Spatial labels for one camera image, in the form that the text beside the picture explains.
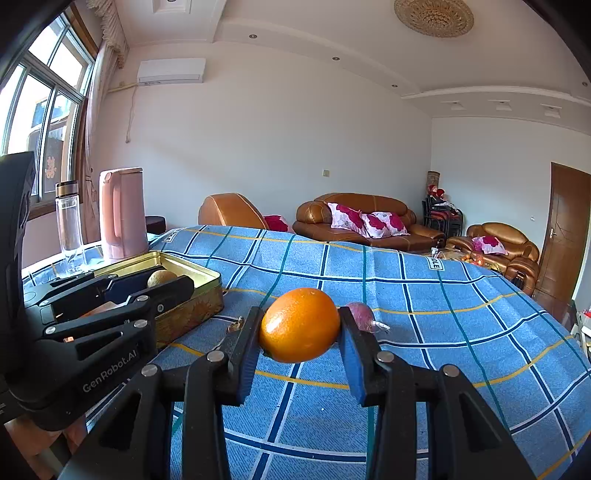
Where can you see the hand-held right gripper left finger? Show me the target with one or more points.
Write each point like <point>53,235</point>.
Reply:
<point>249,369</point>

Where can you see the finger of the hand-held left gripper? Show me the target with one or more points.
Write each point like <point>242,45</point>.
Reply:
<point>171,295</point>
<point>129,284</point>

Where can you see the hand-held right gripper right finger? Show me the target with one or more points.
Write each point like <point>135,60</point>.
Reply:
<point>353,364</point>

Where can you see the small yellow-brown jujube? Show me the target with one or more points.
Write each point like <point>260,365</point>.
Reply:
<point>161,277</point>

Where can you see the gold rectangular tin box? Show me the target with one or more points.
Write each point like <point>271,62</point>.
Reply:
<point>203,300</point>

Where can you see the dark brown water chestnut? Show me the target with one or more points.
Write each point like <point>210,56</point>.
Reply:
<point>235,325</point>

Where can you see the purple onion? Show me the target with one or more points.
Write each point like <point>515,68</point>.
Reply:
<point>362,316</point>

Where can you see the mandarin orange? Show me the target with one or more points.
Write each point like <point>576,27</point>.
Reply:
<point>300,325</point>

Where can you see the dark round stool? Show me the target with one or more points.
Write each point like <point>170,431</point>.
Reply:
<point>156,224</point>

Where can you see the pink electric kettle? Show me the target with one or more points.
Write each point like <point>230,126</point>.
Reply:
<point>122,217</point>

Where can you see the clear glass water bottle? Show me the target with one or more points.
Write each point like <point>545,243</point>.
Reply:
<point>69,221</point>

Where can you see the blue checked tablecloth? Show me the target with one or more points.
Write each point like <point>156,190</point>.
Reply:
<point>438,323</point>

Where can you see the brown leather armchair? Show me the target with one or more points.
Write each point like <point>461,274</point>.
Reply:
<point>231,210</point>
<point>521,251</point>

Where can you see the white red floral cushion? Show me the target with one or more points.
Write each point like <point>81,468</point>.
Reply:
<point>346,217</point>
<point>385,223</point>
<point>489,244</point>

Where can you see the pale pink curtain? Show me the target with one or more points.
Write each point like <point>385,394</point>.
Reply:
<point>92,138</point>

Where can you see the cluttered coffee table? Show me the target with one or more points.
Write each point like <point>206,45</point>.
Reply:
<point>461,256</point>

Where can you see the brown leather three-seat sofa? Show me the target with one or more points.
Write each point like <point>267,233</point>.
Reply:
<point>314,214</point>

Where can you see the stack of dark chairs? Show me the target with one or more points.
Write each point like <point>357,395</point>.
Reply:
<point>441,217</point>

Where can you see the red doll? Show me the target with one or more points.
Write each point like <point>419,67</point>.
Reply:
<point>436,191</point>

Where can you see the brown wooden door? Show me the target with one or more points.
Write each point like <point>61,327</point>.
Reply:
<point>563,221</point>

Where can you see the round gold ceiling lamp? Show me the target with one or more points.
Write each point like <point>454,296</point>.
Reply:
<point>434,16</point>

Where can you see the window with white frame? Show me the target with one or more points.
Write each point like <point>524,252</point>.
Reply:
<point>37,101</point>

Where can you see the white wall air conditioner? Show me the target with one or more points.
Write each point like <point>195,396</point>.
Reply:
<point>171,70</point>

